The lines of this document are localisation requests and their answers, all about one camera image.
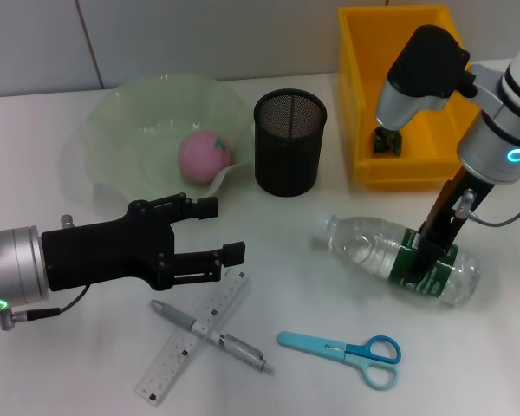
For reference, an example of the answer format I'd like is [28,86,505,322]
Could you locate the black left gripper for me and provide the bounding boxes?
[40,192,247,292]

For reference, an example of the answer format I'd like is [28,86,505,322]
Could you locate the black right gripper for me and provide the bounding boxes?
[408,167,496,283]

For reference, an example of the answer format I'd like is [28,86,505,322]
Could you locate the clear green-label water bottle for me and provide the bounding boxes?
[314,211,480,309]

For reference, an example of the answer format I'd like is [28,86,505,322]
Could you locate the pink toy peach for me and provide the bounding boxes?
[177,131,236,188]

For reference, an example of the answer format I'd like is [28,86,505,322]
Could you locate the green plastic wrapper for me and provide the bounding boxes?
[370,126,405,157]

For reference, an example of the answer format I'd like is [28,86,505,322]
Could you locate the transparent plastic ruler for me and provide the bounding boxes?
[133,266,250,409]

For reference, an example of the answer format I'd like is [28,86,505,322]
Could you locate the grey white pen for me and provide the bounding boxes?
[150,298,276,376]

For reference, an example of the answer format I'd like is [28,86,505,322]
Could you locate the translucent green fruit plate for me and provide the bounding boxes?
[60,73,255,218]

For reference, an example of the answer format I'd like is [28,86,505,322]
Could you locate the black mesh pen holder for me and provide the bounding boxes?
[252,88,328,198]

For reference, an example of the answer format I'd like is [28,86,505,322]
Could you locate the blue scissors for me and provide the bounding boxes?
[276,331,403,391]

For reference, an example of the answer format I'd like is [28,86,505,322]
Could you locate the yellow plastic bin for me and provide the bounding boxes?
[337,3,485,192]

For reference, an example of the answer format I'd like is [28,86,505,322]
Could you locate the left arm grey cable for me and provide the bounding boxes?
[0,283,90,331]

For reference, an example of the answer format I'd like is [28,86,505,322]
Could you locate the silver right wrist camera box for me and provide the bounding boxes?
[374,24,478,132]

